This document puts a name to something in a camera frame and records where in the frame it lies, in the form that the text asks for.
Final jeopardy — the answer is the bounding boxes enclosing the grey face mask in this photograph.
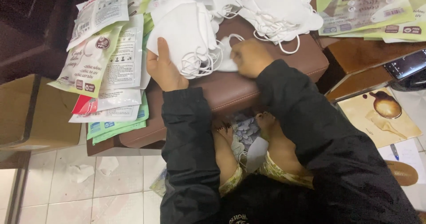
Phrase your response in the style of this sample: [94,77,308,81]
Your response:
[246,136,270,174]

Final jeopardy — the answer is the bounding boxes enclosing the person's foot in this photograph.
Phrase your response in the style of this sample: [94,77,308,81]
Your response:
[212,118,241,186]
[256,111,313,178]

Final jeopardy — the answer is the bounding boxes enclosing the person's left hand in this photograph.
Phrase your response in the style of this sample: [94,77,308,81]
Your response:
[146,37,189,92]

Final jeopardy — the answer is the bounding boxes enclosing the yellow floral trousers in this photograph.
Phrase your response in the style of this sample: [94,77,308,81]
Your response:
[218,151,314,198]

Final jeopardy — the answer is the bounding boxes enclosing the pile of printed mask packets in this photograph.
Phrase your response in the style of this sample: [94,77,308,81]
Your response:
[47,0,154,145]

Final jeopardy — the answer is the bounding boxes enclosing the black rounded object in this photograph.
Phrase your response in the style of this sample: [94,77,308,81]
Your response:
[390,69,426,92]

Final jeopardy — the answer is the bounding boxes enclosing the black smartphone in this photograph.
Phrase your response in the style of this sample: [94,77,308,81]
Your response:
[383,49,426,81]

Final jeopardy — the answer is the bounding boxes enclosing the person's right hand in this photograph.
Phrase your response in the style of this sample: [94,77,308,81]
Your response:
[230,39,275,79]

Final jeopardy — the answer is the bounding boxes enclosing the dark wooden cabinet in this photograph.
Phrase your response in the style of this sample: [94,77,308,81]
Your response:
[0,0,100,85]

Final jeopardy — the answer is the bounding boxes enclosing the brown sandal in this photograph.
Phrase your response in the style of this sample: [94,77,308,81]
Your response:
[385,160,419,187]

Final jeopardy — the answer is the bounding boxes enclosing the white paper sheet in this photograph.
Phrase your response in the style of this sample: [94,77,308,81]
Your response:
[378,137,426,184]

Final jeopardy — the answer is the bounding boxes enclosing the crumpled white tissue scrap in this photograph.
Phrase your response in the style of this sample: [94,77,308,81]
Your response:
[67,164,96,184]
[98,156,120,176]

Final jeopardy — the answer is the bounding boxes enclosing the floral patterned mat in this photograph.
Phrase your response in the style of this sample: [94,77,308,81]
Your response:
[229,112,267,172]

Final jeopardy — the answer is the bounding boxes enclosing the beige card with brown picture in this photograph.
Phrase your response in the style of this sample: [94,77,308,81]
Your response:
[337,87,423,149]

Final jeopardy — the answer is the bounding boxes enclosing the person's right foot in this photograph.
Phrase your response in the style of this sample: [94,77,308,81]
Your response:
[256,111,313,178]

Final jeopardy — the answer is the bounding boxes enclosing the single white face mask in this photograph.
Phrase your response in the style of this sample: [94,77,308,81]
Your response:
[216,34,245,73]

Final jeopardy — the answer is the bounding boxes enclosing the brown wooden table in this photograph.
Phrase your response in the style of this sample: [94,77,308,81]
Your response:
[311,31,426,103]

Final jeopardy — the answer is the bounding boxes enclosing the clear plastic packet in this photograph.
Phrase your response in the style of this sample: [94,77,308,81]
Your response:
[149,168,168,198]

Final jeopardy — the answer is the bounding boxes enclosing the brown cardboard box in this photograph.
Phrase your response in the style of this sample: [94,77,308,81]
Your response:
[0,73,82,151]

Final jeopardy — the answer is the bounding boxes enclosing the brown leather stool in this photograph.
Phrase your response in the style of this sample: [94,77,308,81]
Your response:
[86,15,330,157]

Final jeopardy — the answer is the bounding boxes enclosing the stack of white face masks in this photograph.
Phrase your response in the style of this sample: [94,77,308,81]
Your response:
[146,0,224,80]

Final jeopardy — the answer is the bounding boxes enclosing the person's black jacket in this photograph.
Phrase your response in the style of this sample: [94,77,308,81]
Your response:
[213,173,337,224]

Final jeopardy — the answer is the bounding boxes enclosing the loose heap of white masks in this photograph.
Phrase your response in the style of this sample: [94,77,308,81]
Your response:
[206,0,325,55]

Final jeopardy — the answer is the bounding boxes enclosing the person's left foot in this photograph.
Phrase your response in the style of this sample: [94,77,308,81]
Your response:
[212,118,241,186]

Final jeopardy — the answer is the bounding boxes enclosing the heap of green mask packets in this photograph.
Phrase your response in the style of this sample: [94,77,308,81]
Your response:
[316,0,426,44]

